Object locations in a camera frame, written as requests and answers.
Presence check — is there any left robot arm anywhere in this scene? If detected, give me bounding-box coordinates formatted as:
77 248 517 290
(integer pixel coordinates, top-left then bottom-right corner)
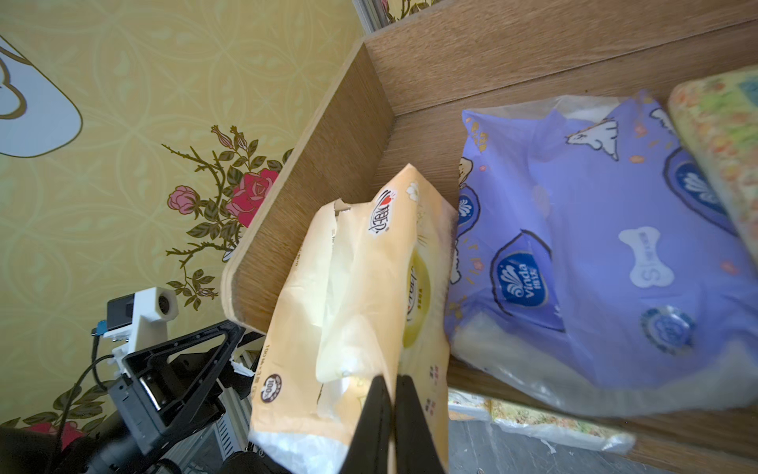
1 321 258 473

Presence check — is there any orange cream tissue pack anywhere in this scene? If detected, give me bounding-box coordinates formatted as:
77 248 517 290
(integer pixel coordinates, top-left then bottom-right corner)
250 166 456 473

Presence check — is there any purple Vinda tissue pack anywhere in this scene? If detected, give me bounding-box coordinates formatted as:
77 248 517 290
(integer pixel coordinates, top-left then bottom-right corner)
444 93 757 417

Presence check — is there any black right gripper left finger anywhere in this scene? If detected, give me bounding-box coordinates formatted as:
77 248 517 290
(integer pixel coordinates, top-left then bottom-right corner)
340 375 393 474

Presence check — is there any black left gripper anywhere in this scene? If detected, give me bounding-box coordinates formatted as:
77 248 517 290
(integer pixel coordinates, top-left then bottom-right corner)
110 321 245 456

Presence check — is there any wooden shelf unit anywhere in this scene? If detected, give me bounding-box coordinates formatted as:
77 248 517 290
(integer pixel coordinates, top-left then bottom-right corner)
222 1 757 473

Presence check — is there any yellow green floral tissue pack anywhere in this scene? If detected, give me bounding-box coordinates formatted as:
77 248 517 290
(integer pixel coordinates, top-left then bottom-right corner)
668 65 757 260

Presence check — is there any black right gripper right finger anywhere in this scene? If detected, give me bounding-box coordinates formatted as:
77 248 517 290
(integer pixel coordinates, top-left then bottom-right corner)
394 375 444 474

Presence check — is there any white floral tissue pack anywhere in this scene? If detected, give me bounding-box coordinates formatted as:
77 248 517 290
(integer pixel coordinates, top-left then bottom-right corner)
448 389 637 455

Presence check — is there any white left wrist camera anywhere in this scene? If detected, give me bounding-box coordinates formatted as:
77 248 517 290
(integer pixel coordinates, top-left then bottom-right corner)
94 286 179 359

